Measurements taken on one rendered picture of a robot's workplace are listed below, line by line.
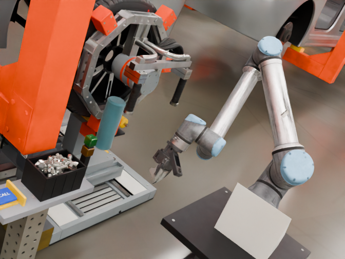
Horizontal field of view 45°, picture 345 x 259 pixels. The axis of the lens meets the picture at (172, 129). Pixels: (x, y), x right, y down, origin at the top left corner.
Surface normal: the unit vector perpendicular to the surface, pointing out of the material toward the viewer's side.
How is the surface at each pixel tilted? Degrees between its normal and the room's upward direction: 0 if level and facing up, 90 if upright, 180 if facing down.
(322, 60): 90
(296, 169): 51
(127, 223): 0
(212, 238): 0
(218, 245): 0
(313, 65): 90
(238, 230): 90
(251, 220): 90
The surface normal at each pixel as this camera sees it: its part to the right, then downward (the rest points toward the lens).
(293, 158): 0.12, -0.21
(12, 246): -0.59, 0.15
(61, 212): 0.34, -0.84
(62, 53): 0.73, 0.52
